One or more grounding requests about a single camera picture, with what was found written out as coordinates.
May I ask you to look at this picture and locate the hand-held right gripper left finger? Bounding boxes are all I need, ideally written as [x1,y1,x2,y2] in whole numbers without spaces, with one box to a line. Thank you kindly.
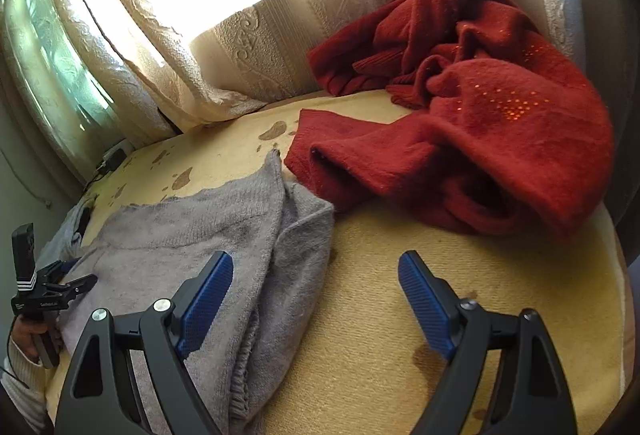
[54,251,235,435]

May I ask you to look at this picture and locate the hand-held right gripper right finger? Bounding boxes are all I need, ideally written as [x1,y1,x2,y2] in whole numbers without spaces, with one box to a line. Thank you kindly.
[397,251,578,435]

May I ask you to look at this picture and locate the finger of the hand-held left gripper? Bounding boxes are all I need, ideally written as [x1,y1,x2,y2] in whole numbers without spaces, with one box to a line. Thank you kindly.
[42,273,99,311]
[37,257,81,288]

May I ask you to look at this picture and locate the taupe knit sweater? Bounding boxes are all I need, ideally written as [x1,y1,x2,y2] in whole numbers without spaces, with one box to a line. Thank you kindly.
[47,150,335,435]

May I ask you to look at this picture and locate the red knit sweater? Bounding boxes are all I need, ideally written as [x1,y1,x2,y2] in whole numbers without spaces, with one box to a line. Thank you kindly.
[282,0,615,241]

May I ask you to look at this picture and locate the person's left forearm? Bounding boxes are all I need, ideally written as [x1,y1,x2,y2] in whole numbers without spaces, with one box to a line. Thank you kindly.
[0,340,53,435]

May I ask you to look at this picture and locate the person's left hand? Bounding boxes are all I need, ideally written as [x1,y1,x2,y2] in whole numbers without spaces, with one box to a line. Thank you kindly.
[10,317,46,362]

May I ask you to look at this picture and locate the grey knit sweater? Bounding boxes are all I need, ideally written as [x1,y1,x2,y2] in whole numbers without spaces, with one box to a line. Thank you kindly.
[50,202,98,261]

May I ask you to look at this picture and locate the yellow paw print blanket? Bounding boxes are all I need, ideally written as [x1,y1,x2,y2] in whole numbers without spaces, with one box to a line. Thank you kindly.
[45,90,628,435]

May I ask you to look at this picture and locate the black charger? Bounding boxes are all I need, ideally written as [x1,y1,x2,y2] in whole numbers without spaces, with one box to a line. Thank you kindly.
[100,150,126,173]

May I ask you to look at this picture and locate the white power strip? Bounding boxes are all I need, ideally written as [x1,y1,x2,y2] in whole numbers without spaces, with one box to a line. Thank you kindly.
[97,140,134,166]

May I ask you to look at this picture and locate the cream ribbed curtain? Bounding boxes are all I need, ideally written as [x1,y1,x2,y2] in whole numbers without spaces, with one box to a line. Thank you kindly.
[42,0,268,138]

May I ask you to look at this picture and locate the cream lace curtain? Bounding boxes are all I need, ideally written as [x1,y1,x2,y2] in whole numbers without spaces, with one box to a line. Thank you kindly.
[190,0,581,108]

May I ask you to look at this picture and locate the white wall cord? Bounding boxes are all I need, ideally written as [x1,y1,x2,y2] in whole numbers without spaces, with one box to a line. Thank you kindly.
[0,147,53,210]

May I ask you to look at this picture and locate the black charger cable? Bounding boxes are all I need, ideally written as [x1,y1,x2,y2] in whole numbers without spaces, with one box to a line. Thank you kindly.
[82,167,108,192]

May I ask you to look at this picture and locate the thin black cable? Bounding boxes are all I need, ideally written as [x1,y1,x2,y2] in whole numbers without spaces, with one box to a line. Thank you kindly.
[0,365,27,389]

